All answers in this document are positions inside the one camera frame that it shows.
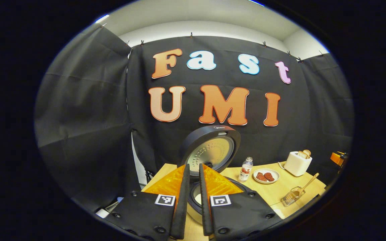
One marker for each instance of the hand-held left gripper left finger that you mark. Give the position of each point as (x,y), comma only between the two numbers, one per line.
(182,207)

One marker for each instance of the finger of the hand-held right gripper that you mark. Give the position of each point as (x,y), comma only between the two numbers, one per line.
(336,158)

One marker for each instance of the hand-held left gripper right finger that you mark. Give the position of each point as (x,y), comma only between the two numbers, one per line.
(205,207)

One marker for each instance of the wooden spoon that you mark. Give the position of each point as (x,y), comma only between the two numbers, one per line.
(308,182)

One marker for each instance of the dark grey rice cooker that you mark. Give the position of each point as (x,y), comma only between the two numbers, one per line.
(213,150)

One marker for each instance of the clear plastic rice container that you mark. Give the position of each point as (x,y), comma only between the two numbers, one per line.
(295,211)

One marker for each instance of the toast bread slice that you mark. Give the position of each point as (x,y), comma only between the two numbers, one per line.
(307,153)
(301,154)

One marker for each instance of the white toaster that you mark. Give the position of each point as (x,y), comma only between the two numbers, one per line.
(297,165)

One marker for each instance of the clear plastic bottle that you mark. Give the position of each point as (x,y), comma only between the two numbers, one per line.
(245,170)

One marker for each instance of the red meat piece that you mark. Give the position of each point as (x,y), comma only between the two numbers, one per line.
(269,176)
(261,177)

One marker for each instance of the white oval plate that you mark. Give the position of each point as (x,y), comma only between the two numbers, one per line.
(266,181)

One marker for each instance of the white plastic device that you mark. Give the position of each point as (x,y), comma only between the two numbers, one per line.
(107,210)

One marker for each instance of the ceiling light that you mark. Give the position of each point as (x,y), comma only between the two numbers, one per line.
(102,18)

